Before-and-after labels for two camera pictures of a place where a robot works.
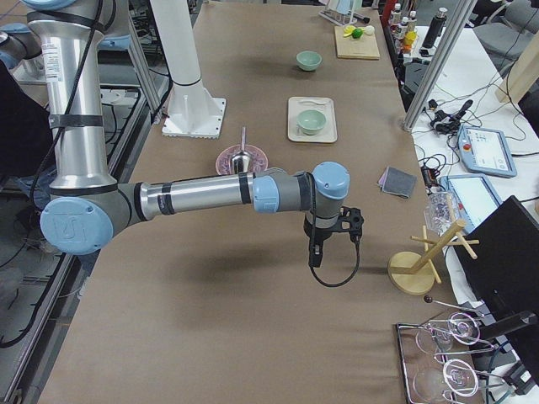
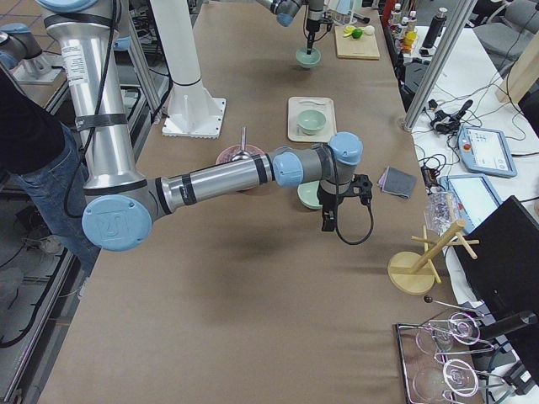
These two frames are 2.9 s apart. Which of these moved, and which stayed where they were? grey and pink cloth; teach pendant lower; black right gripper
Moved: black right gripper
Stayed: teach pendant lower; grey and pink cloth
